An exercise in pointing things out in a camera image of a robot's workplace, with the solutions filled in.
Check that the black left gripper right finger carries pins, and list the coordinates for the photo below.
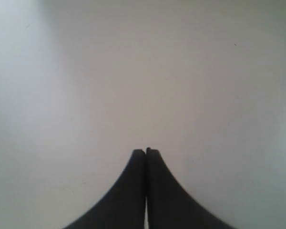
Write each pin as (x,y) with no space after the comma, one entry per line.
(169,206)

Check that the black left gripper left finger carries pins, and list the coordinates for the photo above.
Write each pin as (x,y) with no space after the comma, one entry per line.
(123,206)

